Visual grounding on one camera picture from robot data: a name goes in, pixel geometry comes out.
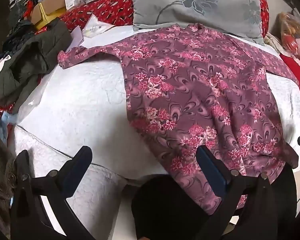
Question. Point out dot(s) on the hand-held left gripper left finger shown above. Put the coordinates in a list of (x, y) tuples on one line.
[(76, 166)]

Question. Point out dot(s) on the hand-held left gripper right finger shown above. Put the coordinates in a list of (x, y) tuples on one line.
[(211, 171)]

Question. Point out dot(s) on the purple pink floral shirt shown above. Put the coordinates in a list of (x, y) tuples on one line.
[(190, 80)]

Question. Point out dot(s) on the pile of dark clothes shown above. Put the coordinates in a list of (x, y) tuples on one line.
[(20, 15)]

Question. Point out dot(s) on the person's black pants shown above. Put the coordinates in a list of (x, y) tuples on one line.
[(165, 205)]

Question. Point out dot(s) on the white quilted blanket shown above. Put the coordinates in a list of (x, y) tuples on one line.
[(77, 105)]

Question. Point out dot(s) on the plain red cloth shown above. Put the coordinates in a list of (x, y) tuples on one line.
[(296, 67)]

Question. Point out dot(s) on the grey furry cloth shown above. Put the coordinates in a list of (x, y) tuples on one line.
[(0, 175)]

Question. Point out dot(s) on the light blue cloth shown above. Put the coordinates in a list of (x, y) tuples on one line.
[(7, 122)]

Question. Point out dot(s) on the plush doll in plastic wrap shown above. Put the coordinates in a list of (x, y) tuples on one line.
[(293, 35)]

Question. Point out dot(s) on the dark green jacket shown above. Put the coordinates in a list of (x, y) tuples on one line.
[(35, 55)]

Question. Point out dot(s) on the white paper sheet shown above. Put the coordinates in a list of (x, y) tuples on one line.
[(76, 37)]

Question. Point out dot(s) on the clear packet with white paper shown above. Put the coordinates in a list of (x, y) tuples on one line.
[(97, 27)]

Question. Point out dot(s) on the red floral bed sheet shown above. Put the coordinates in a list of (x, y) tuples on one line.
[(102, 7)]

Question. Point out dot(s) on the brown cardboard box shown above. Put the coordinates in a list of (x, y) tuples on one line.
[(52, 5)]

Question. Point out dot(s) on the grey floral pillow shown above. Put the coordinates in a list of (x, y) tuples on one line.
[(190, 5)]

